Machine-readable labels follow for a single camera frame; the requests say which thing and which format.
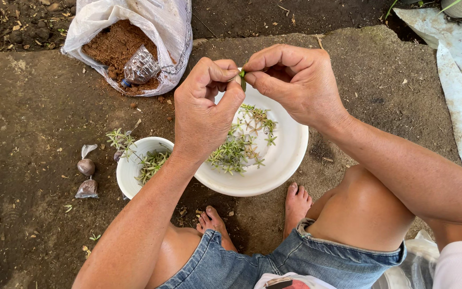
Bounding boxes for bunch of green cuttings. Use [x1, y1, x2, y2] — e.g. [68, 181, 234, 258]
[135, 149, 172, 185]

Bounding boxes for brown coco peat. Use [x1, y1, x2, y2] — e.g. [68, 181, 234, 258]
[82, 19, 175, 92]

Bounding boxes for white tarp sheet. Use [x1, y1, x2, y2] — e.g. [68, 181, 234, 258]
[393, 8, 462, 185]

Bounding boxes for white woven sack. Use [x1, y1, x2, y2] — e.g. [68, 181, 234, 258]
[60, 0, 193, 97]

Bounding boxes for cut clear plastic bottle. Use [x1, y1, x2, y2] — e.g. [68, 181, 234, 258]
[121, 45, 162, 88]

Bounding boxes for person's left hand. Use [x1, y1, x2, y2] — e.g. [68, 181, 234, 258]
[173, 57, 246, 163]

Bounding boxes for person's left leg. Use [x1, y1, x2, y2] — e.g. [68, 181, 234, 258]
[145, 206, 238, 289]

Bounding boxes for person's leg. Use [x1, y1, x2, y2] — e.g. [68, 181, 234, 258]
[283, 165, 416, 253]
[145, 206, 238, 289]

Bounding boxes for small white bowl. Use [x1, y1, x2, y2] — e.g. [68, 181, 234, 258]
[116, 137, 175, 200]

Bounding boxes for loose clump of green cuttings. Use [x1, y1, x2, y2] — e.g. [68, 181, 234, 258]
[106, 128, 137, 161]

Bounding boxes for clear plastic bag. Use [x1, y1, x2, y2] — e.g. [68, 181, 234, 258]
[373, 230, 440, 289]

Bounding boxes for person's right leg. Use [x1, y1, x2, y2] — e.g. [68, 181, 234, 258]
[283, 165, 416, 253]

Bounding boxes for large white bowl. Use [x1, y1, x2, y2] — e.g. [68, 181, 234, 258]
[193, 68, 309, 197]

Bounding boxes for blue denim shorts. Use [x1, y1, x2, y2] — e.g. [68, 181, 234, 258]
[157, 219, 408, 289]

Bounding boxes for pile of green cuttings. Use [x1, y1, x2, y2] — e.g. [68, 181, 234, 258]
[206, 104, 278, 176]

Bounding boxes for person's right hand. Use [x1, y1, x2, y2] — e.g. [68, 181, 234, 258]
[242, 44, 350, 131]

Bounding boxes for small flat soil bag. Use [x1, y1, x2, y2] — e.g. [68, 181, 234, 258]
[75, 177, 99, 199]

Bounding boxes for small round soil bag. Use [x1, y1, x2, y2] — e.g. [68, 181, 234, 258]
[77, 144, 98, 176]

